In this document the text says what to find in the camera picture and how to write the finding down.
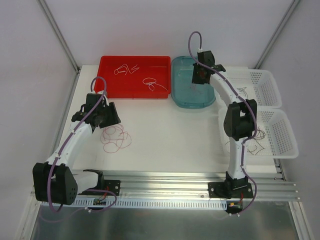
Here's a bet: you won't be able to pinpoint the left aluminium frame post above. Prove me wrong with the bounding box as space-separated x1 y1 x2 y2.
37 0 81 75

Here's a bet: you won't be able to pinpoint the upper white perforated basket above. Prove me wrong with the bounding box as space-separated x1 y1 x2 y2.
222 67 282 108

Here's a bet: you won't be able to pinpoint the right aluminium frame post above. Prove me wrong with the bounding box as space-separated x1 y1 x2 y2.
254 0 301 69

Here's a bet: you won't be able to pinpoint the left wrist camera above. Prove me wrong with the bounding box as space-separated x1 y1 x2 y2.
97 90 110 106

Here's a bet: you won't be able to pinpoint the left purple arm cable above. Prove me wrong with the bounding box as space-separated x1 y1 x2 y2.
39 76 118 223

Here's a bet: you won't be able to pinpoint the brown wires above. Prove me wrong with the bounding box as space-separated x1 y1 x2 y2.
224 126 267 156

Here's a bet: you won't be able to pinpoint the white slotted cable duct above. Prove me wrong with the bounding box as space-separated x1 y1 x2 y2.
41 197 230 210

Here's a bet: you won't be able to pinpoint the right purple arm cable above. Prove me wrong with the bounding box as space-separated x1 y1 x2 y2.
187 31 259 221

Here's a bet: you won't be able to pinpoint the red plastic bin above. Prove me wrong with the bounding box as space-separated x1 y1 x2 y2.
97 55 171 99

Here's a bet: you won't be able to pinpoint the pink wires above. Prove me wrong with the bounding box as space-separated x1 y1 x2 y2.
100 82 203 154

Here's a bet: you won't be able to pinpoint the aluminium frame post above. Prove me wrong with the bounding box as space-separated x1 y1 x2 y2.
37 0 81 75
254 0 301 69

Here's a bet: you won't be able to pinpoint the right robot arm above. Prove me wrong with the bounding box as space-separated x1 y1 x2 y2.
192 51 258 199

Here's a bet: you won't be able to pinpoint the teal translucent plastic bin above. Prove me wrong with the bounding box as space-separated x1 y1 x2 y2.
171 56 216 109

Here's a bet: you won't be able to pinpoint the white perforated basket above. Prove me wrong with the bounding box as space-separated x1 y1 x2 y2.
218 107 300 160
222 67 282 108

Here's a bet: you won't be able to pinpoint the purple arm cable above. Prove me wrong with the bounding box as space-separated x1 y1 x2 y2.
39 76 118 223
187 31 259 221

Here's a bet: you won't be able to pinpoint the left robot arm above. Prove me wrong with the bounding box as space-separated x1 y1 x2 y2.
32 93 121 205

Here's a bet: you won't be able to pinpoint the lower white perforated basket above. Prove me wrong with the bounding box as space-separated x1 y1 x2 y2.
218 107 300 160

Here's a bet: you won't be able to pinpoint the purple wires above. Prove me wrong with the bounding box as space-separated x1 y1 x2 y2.
219 86 249 101

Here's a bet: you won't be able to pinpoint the aluminium mounting rail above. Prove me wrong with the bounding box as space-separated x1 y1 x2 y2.
103 170 301 202

